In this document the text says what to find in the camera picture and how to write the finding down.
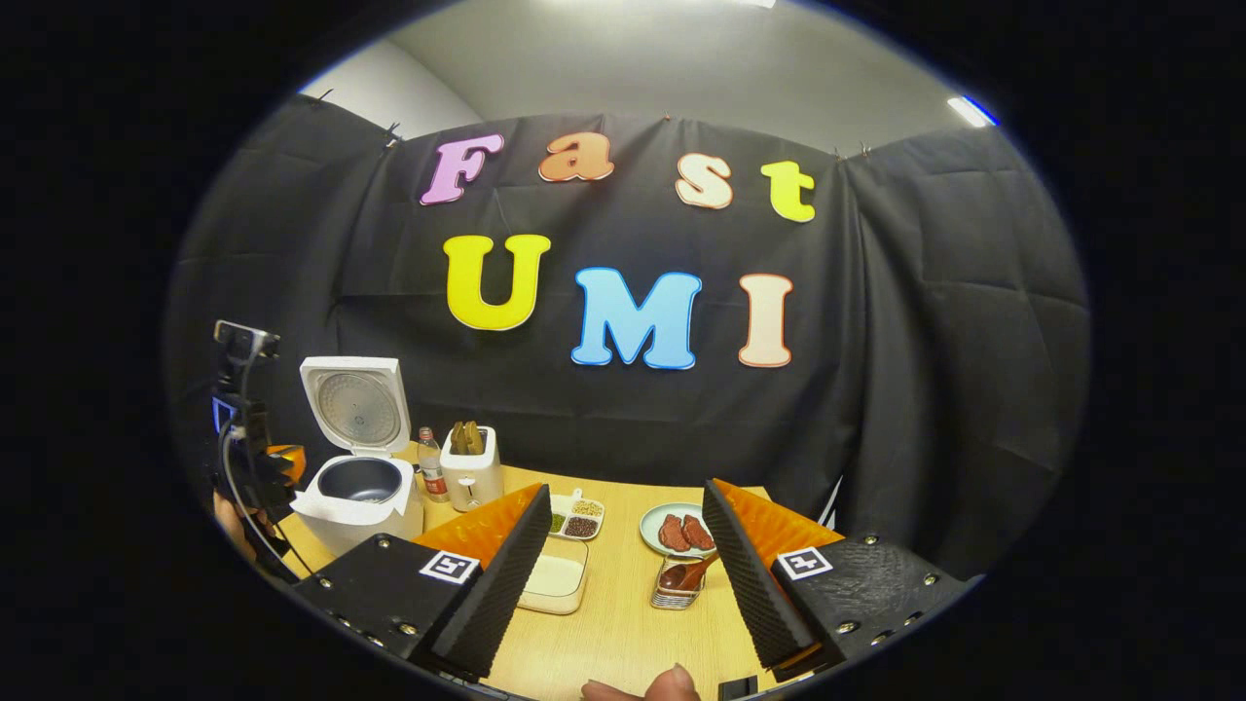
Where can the plastic bottle red label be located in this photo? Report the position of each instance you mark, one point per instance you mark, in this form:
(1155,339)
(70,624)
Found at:
(432,477)

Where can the white rice cooker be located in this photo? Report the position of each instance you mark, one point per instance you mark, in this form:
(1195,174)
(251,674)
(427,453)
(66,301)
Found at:
(360,531)

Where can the red meat slice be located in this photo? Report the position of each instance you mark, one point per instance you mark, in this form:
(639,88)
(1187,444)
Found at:
(674,534)
(697,532)

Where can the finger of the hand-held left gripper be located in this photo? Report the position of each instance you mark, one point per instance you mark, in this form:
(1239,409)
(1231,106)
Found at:
(290,458)

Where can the clear rice container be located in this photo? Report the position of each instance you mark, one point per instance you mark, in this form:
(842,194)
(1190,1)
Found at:
(555,604)

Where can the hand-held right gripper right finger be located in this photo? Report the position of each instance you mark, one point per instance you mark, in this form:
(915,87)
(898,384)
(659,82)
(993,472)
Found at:
(754,594)

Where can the pale green plate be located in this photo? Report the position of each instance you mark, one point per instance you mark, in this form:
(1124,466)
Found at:
(654,521)

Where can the white divided bean tray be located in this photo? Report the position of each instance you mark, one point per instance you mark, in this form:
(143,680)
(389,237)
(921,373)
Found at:
(565,504)

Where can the pile of red beans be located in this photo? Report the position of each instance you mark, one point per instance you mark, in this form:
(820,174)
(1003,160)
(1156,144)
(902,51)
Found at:
(581,527)

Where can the dark wooden spoon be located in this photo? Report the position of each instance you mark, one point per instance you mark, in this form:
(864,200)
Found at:
(677,576)

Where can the black backdrop cloth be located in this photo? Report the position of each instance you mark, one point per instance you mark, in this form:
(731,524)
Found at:
(925,341)

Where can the pile of soybeans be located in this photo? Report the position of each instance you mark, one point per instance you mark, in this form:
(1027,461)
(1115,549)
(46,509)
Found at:
(588,507)

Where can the ceiling light panel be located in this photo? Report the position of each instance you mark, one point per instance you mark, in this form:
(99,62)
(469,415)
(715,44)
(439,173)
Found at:
(973,111)

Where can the white toaster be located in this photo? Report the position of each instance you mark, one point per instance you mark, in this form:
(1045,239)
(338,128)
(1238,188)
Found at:
(472,477)

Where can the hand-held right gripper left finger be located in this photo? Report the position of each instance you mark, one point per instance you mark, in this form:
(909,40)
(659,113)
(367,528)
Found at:
(506,594)

